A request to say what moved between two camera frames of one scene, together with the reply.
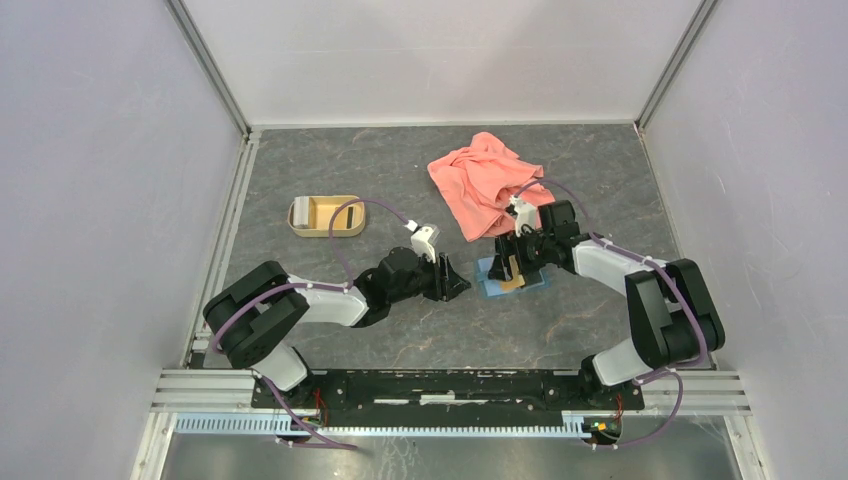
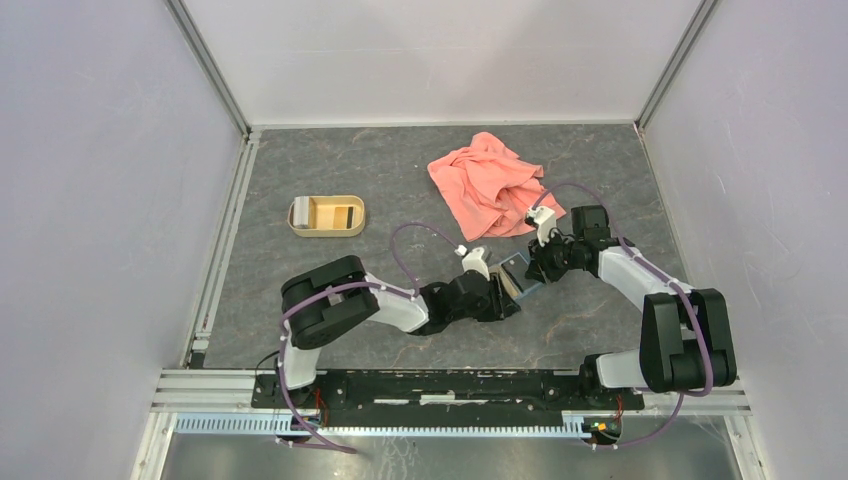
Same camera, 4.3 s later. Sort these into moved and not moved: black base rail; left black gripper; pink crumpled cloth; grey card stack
Moved: left black gripper
Not moved: grey card stack; black base rail; pink crumpled cloth
